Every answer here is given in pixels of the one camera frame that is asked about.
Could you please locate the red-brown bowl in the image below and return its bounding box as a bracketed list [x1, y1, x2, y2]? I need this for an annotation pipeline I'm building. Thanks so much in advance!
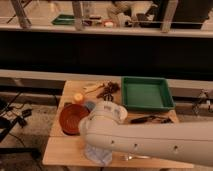
[59, 104, 89, 135]

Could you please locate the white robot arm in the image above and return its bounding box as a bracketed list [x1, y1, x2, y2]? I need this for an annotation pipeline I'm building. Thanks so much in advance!
[79, 101, 213, 167]

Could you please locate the green plastic tray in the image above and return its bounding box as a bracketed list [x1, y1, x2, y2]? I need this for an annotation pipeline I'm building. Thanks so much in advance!
[121, 76, 175, 111]

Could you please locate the far green tray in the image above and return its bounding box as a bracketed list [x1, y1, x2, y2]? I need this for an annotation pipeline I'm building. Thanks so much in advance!
[52, 14, 74, 25]

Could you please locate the brown dried cluster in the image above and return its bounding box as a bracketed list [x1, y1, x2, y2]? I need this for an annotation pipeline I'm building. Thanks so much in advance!
[97, 82, 120, 101]

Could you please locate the yellow banana toy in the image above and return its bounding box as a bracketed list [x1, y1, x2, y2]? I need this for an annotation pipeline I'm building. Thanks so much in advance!
[83, 83, 104, 93]

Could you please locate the blue small cup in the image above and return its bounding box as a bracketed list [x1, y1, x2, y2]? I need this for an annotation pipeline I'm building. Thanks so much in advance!
[84, 101, 96, 111]

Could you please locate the orange round fruit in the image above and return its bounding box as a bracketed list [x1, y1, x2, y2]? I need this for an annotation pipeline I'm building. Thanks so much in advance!
[73, 93, 85, 104]

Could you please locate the black rectangular block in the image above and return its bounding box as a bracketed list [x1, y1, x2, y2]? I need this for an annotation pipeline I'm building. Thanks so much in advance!
[64, 102, 72, 107]

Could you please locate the far red-white object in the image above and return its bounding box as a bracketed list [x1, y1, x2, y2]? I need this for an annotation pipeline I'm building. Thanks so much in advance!
[103, 20, 114, 27]

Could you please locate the grey-blue crumpled cloth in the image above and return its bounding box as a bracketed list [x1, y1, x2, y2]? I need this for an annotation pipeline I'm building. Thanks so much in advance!
[84, 144, 112, 166]

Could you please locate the silver fork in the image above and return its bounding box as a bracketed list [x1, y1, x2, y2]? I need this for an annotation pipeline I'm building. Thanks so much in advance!
[123, 154, 150, 161]

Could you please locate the black-handled tool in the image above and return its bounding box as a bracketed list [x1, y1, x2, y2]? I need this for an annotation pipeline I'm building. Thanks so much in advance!
[130, 115, 173, 124]

